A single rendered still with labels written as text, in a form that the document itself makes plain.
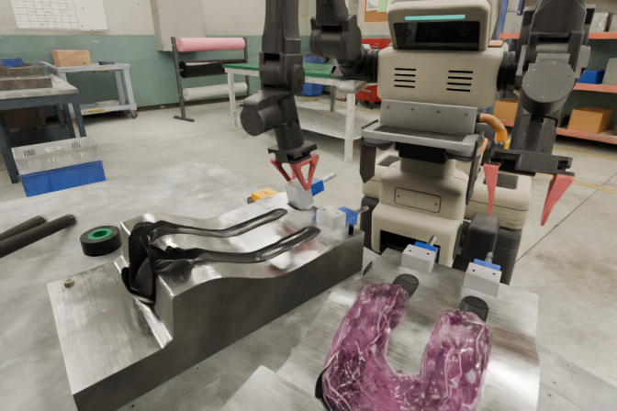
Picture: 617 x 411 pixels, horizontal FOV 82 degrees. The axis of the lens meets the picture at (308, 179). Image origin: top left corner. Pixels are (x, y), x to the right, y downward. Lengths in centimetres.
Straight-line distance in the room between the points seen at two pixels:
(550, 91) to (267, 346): 53
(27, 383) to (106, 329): 12
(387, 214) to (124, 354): 69
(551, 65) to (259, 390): 52
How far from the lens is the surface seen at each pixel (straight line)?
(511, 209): 124
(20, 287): 90
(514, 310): 66
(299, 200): 77
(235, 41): 671
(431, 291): 65
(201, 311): 55
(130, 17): 714
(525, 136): 61
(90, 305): 67
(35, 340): 75
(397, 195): 101
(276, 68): 71
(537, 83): 56
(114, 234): 91
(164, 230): 65
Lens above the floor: 124
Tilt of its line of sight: 22 degrees down
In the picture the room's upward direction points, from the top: straight up
